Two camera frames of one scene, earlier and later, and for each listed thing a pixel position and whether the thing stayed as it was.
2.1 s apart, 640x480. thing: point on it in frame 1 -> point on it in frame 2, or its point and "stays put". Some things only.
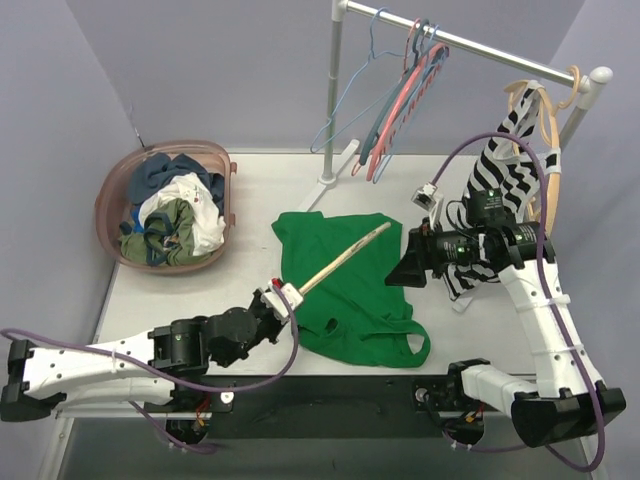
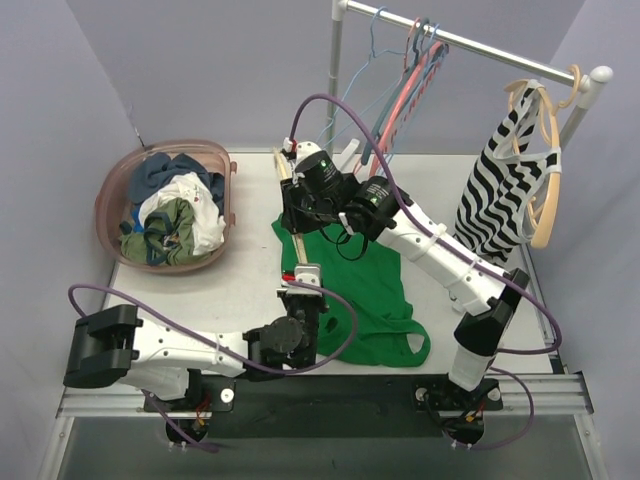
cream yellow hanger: x=362 y=245 -> x=286 y=174
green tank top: x=354 y=316 stays put
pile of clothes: x=177 y=211 stays put
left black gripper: x=263 y=310 -> x=301 y=298
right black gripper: x=420 y=257 -> x=291 y=203
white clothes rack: x=587 y=81 stays put
